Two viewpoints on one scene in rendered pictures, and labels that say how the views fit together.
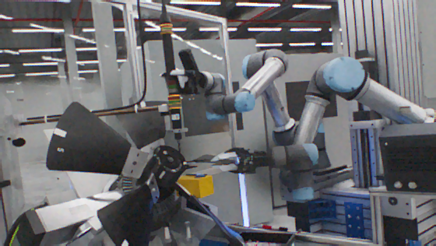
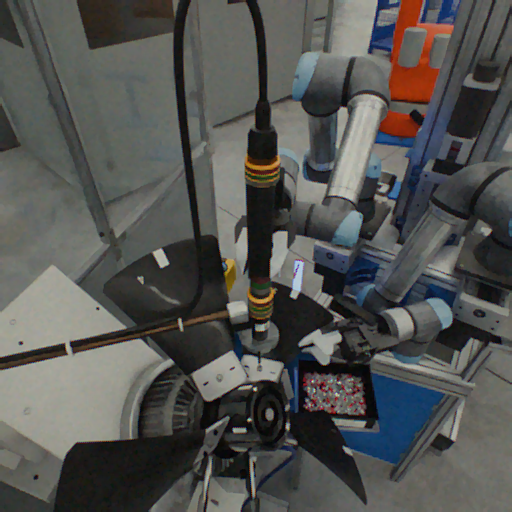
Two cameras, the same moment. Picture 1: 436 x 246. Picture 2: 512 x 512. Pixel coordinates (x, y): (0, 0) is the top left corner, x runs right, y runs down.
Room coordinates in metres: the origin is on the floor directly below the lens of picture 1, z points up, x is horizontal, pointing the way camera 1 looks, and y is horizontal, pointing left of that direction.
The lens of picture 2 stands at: (0.90, 0.26, 1.89)
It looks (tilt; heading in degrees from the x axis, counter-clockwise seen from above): 43 degrees down; 338
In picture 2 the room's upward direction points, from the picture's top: straight up
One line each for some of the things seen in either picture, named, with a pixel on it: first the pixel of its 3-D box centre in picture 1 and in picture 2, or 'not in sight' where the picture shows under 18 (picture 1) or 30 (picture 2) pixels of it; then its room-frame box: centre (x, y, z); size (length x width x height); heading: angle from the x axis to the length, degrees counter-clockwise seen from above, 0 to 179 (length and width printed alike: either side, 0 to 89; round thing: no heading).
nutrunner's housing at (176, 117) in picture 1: (170, 72); (260, 257); (1.28, 0.09, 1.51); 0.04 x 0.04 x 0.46
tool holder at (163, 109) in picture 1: (173, 118); (254, 322); (1.28, 0.10, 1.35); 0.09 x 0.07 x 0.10; 84
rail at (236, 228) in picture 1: (269, 238); (321, 345); (1.48, -0.22, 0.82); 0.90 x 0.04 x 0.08; 49
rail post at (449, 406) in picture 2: not in sight; (420, 442); (1.20, -0.54, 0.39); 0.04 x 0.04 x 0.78; 49
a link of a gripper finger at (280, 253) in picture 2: (181, 79); (278, 262); (1.28, 0.06, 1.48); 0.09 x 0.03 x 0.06; 158
